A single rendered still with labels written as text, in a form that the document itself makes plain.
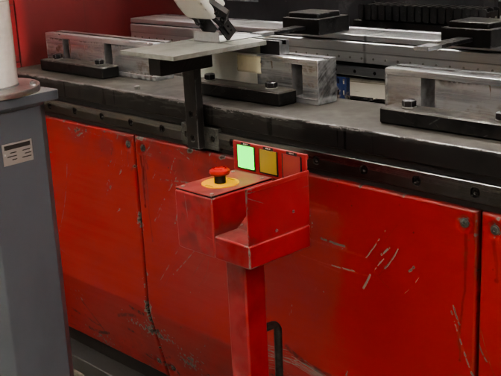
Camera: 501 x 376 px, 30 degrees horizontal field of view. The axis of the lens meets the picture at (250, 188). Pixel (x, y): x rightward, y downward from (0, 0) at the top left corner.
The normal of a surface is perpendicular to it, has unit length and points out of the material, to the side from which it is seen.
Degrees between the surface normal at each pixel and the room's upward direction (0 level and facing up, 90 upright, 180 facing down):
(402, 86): 90
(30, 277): 90
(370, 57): 90
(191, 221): 90
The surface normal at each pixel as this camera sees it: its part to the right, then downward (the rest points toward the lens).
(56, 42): -0.72, 0.22
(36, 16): 0.69, 0.17
